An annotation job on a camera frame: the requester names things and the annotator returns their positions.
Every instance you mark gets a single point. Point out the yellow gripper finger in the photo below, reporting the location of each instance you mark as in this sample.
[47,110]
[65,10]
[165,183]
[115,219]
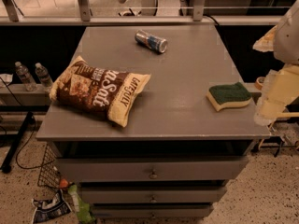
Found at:
[280,88]
[266,42]

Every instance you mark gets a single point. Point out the green and yellow sponge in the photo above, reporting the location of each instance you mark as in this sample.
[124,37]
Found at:
[228,96]

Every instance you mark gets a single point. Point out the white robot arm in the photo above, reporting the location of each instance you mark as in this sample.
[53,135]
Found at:
[286,43]

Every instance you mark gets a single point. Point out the brown sea salt chip bag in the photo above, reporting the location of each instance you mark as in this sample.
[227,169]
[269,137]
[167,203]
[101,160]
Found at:
[99,91]

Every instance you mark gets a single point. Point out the crumpled dark snack bag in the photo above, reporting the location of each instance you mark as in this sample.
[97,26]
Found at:
[46,210]

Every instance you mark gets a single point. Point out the roll of tan tape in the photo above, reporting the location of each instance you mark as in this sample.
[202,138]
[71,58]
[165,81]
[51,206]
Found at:
[259,83]

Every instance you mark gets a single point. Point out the blue silver drink can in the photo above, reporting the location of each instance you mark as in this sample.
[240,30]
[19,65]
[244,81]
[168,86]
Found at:
[152,42]

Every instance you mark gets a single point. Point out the grey drawer cabinet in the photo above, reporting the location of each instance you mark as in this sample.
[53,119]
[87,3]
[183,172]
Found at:
[171,119]

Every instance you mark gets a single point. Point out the top grey drawer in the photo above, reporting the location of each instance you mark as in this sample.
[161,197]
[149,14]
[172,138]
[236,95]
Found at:
[96,170]

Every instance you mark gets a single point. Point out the grey drawer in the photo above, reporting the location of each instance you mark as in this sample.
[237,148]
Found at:
[151,211]
[96,170]
[152,195]

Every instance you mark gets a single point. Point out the bottom grey drawer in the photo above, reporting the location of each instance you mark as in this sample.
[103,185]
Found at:
[151,211]

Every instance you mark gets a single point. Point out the middle grey drawer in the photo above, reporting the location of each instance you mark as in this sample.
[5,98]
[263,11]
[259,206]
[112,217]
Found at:
[152,195]

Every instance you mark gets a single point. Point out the right clear water bottle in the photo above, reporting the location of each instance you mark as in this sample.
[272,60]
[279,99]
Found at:
[44,77]

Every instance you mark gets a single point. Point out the clear water bottle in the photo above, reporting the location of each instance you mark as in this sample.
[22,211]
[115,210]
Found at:
[25,76]
[44,77]

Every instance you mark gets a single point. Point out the green plastic bottle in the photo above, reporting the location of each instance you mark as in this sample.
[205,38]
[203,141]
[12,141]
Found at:
[82,209]

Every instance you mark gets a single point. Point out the small orange object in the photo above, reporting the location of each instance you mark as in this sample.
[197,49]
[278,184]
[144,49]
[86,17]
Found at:
[63,183]

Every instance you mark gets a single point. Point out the left clear water bottle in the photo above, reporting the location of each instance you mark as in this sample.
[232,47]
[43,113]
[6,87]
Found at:
[25,76]

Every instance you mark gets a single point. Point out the black stand leg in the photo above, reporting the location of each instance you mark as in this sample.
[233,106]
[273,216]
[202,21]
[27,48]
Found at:
[6,167]

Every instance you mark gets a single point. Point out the black wire basket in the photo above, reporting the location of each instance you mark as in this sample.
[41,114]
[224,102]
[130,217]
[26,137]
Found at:
[49,176]

